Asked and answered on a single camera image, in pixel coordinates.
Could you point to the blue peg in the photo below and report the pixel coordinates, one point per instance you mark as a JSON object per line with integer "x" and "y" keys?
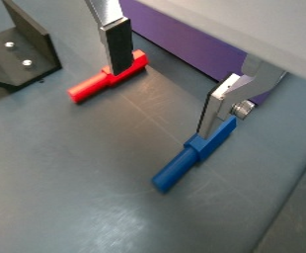
{"x": 197, "y": 150}

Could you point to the black angle fixture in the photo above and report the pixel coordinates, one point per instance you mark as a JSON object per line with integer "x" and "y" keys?
{"x": 28, "y": 57}

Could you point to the purple base block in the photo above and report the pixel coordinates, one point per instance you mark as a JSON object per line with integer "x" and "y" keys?
{"x": 210, "y": 55}

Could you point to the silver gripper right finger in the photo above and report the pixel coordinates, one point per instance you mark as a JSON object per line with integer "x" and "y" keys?
{"x": 229, "y": 99}

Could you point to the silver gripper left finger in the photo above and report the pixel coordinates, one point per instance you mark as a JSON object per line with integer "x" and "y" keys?
{"x": 115, "y": 31}

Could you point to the red peg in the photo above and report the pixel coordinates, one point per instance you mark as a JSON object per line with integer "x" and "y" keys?
{"x": 106, "y": 79}

